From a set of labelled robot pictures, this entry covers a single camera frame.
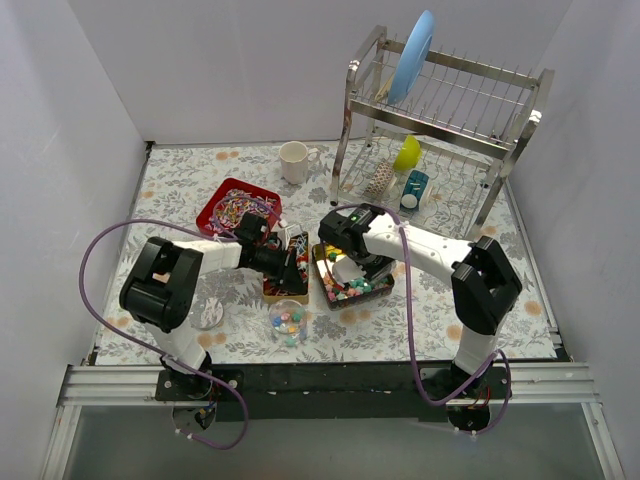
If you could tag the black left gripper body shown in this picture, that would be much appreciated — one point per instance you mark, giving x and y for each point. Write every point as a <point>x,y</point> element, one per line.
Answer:
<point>290,266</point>

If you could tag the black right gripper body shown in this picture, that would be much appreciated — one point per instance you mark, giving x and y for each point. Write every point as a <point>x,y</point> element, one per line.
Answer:
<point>371,265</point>

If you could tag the gold tin of ball lollipops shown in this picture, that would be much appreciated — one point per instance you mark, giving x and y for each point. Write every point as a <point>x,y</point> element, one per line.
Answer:
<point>294,282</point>

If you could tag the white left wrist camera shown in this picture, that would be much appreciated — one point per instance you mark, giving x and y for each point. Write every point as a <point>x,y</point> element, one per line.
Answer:
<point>285,234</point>

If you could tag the red tin of swirl lollipops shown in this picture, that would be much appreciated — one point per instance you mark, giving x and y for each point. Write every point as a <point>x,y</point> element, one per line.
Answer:
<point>232,199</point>

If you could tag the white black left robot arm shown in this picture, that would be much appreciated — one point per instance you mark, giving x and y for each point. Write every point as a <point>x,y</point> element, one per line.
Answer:
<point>159,289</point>

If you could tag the aluminium table edge rail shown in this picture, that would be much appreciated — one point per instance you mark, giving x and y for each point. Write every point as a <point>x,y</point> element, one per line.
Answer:
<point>527,383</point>

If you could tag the white ceramic mug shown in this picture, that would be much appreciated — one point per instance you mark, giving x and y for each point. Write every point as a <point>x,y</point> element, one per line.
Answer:
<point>295,159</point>

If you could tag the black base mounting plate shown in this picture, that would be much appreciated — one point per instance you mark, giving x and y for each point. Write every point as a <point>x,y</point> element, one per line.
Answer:
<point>344,390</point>

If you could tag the gold tin of star candies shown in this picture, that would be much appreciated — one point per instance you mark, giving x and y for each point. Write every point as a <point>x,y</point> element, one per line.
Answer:
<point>339,296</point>

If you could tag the yellow green bowl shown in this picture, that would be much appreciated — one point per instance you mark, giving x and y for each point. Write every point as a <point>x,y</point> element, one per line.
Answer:
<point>409,154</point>

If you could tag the stainless steel dish rack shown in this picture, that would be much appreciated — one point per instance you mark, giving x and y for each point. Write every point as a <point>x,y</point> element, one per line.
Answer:
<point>473,121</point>

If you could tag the light blue plate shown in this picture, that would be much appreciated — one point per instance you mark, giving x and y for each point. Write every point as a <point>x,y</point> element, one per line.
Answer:
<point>413,57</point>

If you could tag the clear glass jar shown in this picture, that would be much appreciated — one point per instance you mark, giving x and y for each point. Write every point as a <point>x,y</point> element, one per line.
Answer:
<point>288,322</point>

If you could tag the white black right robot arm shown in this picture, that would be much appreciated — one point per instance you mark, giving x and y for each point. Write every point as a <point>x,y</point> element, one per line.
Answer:
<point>483,282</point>

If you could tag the teal and white container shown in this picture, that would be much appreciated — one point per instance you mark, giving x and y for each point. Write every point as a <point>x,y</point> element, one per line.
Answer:
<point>416,192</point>

